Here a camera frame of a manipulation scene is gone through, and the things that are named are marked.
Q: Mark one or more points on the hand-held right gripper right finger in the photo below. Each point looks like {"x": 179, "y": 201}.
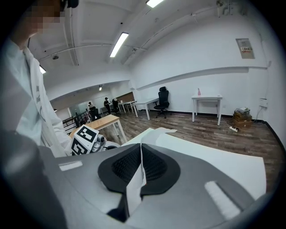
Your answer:
{"x": 190, "y": 201}

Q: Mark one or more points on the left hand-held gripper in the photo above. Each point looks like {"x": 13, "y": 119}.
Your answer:
{"x": 86, "y": 134}

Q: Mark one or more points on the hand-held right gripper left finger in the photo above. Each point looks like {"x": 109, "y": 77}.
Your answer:
{"x": 89, "y": 179}

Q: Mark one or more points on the white tissue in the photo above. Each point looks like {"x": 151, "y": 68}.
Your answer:
{"x": 134, "y": 196}

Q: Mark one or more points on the person's left forearm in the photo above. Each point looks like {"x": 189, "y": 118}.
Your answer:
{"x": 62, "y": 141}

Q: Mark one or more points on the black metal railing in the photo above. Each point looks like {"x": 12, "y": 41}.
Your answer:
{"x": 76, "y": 120}

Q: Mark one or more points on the wooden top table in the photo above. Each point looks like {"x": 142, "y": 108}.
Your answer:
{"x": 102, "y": 121}

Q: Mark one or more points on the row of white tables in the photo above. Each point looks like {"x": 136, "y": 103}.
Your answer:
{"x": 127, "y": 104}

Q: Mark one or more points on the long white desk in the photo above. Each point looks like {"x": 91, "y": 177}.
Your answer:
{"x": 145, "y": 102}

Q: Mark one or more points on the person's torso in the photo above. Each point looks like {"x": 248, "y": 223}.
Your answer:
{"x": 20, "y": 100}

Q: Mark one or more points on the ceiling smoke detector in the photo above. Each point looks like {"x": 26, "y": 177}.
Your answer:
{"x": 55, "y": 57}

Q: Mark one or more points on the white power strip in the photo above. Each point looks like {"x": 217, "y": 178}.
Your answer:
{"x": 234, "y": 129}

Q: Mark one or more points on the brown cardboard box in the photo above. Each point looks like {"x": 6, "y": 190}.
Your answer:
{"x": 241, "y": 124}
{"x": 242, "y": 116}

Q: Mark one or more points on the small white table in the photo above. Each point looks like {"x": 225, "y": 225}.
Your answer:
{"x": 206, "y": 97}

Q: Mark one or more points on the person's head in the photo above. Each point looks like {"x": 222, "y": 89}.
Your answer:
{"x": 38, "y": 20}

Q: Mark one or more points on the white wall socket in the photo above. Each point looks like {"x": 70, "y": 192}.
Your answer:
{"x": 263, "y": 103}

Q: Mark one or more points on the black head camera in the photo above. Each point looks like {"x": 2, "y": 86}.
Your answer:
{"x": 72, "y": 2}

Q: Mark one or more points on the grey wall panel box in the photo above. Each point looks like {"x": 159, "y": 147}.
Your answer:
{"x": 245, "y": 48}

